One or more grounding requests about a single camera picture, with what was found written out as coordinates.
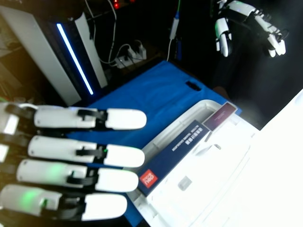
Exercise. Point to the dark blue box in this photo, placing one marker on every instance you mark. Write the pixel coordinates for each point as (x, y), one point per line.
(172, 156)

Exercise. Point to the white plastic tray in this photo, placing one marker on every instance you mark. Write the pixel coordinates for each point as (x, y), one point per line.
(213, 194)

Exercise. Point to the white tower with blue light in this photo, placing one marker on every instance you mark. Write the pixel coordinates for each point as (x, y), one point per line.
(47, 54)

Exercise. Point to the blue cloth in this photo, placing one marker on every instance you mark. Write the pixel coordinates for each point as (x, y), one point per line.
(154, 94)

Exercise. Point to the white power strip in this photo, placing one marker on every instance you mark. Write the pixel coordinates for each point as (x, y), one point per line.
(132, 56)

